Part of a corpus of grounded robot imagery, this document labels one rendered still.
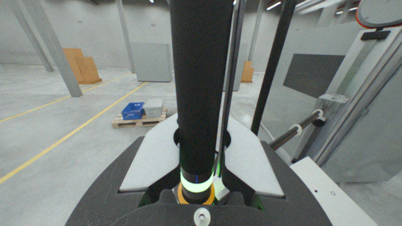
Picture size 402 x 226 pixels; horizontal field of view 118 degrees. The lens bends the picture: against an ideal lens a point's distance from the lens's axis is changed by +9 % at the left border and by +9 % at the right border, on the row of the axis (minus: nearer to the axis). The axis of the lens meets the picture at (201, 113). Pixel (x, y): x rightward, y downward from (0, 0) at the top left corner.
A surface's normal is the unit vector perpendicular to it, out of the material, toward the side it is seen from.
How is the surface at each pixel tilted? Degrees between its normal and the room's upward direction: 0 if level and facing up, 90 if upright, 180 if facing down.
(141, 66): 90
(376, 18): 90
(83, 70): 90
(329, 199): 50
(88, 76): 90
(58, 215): 0
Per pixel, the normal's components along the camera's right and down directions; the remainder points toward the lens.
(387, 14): -0.83, 0.24
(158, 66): 0.06, 0.47
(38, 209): 0.04, -0.88
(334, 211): -0.74, -0.60
